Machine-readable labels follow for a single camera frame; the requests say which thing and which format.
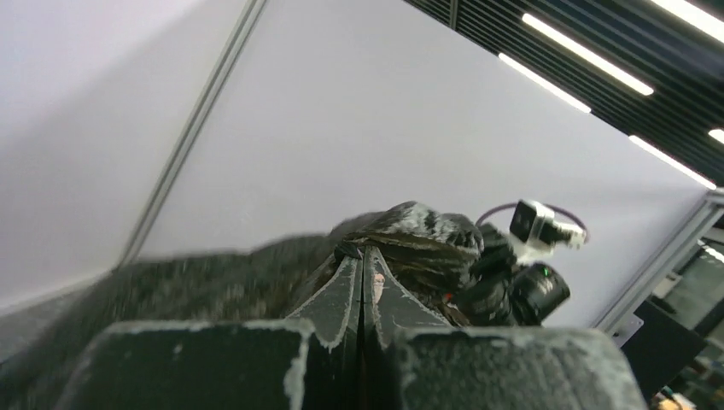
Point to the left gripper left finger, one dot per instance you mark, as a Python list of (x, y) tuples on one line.
[(305, 361)]

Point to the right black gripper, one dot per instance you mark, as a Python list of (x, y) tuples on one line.
[(514, 286)]

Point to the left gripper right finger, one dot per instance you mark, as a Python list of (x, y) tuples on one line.
[(415, 360)]

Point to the black trash bag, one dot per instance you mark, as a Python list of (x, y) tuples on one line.
[(433, 252)]

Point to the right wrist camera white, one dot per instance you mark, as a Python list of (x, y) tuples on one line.
[(536, 229)]

